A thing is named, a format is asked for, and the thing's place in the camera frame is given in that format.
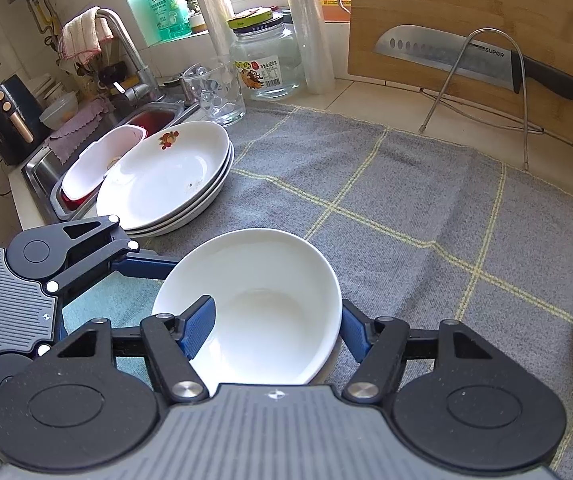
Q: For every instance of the large glass jar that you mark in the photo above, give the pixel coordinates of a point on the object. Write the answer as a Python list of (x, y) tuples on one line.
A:
[(266, 65)]

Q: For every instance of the metal faucet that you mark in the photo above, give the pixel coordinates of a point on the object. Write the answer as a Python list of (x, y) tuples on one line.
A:
[(126, 45)]

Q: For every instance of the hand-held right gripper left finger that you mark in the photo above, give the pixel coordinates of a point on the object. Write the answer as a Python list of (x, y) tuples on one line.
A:
[(199, 330)]

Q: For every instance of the large stained fruit print plate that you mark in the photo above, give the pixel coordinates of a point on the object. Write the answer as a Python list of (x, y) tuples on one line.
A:
[(219, 186)]

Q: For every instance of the grey teal checked cloth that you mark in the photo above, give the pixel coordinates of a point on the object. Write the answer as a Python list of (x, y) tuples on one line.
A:
[(366, 200)]

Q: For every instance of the green detergent bottle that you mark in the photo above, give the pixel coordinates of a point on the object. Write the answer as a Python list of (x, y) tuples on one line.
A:
[(166, 10)]

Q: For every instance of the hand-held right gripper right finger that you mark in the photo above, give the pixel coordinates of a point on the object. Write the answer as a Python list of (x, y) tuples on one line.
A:
[(354, 332)]

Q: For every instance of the white floral bowl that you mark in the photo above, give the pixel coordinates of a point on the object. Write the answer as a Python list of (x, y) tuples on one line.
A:
[(330, 360), (266, 305)]

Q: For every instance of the red basin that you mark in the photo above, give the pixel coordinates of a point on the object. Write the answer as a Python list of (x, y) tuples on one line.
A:
[(151, 120)]

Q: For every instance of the small potted plant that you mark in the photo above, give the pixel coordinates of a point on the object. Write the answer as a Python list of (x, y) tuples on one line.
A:
[(196, 20)]

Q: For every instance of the bamboo cutting board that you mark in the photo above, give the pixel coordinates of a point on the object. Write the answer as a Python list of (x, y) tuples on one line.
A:
[(466, 0)]

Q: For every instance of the stainless steel sink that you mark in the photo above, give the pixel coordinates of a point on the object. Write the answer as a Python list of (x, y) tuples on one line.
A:
[(36, 170)]

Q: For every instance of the pink striped towel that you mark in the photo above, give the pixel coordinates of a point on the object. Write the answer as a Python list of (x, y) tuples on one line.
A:
[(81, 35)]

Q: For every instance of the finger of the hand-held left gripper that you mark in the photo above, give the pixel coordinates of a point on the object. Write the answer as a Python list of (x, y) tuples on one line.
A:
[(146, 266)]

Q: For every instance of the clear plastic bowl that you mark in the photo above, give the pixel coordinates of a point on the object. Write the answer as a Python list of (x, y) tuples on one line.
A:
[(59, 110)]

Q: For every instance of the purple dish cloth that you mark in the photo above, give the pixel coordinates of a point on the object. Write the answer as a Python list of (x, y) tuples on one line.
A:
[(76, 130)]

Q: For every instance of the clear glass cup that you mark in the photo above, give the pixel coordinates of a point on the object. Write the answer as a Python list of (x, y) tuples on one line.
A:
[(216, 100)]

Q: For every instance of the oval fruit print plate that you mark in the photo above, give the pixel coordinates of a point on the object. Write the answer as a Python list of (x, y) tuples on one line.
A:
[(166, 180)]

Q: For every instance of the black air fryer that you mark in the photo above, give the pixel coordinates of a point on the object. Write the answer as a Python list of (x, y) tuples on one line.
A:
[(6, 120)]

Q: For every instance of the white rectangular tray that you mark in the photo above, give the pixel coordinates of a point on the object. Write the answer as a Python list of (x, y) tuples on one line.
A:
[(91, 170)]

